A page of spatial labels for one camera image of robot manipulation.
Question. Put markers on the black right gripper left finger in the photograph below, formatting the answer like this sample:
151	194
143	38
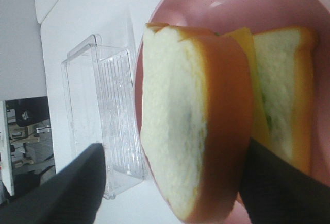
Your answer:
74	195

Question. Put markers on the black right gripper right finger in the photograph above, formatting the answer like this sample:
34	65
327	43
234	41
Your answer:
273	191

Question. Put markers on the yellow cheese slice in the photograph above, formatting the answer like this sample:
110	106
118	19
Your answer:
260	129

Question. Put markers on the bread slice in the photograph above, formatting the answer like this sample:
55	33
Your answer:
284	60
197	114

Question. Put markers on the dark background furniture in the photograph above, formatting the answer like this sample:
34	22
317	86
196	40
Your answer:
27	157

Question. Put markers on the clear left plastic tray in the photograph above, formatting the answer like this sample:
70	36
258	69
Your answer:
98	77

